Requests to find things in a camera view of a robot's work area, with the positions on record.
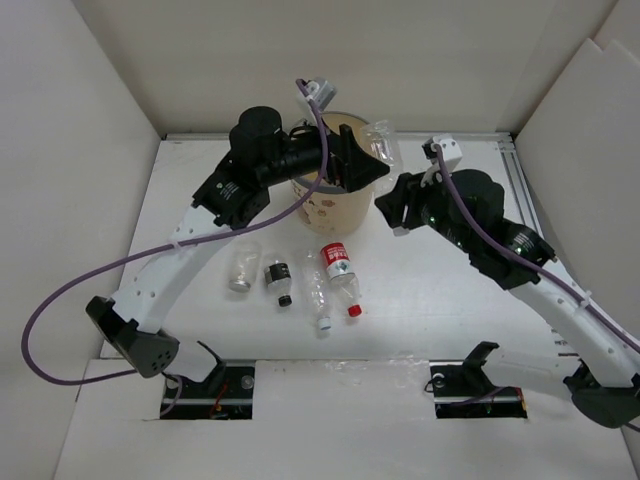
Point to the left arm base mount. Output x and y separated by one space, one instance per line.
225 395

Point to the clear bottle white cap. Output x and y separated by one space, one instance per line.
381 141
316 291

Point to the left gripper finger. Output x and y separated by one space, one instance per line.
358 176
350 150

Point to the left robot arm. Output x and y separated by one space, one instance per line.
261 155

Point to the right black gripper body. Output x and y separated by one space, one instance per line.
428 205

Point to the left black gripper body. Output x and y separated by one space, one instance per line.
336 165

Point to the clear crumpled bottle white cap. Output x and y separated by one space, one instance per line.
316 291

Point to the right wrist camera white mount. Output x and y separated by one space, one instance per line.
442 149

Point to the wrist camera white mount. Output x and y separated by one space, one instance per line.
319 90
442 149

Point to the clear jar with silver lid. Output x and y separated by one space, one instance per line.
245 262

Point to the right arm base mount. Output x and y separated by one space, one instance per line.
461 389

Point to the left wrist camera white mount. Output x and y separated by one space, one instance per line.
319 90

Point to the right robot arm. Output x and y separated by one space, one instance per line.
467 209

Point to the beige bin with grey rim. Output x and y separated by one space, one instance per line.
329 210

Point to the aluminium rail frame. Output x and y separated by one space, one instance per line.
184 162

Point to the small bottle with black cap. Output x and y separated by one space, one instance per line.
278 279

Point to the red label bottle red cap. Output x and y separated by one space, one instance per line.
342 277

